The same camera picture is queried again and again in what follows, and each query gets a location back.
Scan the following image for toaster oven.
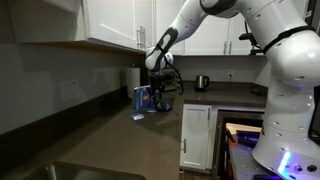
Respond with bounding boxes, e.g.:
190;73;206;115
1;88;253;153
162;74;183;93

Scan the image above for white upper cabinets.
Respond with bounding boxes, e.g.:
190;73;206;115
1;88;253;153
45;0;260;56

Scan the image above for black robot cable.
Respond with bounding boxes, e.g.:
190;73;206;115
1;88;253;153
164;53;185;96

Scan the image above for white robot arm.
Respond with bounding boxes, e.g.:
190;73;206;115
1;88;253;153
145;0;320;180

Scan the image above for small blue packet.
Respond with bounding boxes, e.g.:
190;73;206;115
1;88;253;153
130;113;144;121

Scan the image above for white lower cabinet door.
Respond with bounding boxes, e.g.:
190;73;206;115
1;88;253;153
180;104;211;170

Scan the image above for stainless steel sink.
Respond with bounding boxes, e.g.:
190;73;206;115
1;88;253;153
22;161;146;180

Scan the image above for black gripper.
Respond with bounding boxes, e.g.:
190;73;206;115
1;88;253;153
149;75;163;100

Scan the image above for wooden robot cart top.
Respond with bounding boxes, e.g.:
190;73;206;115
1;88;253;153
226;123;261;135

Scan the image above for wall power outlet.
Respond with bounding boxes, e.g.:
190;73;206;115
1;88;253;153
60;80;80;102

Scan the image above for white paper towel roll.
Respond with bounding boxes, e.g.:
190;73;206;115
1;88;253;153
126;68;140;98

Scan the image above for blue pasta box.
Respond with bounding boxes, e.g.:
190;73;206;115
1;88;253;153
133;85;154;110

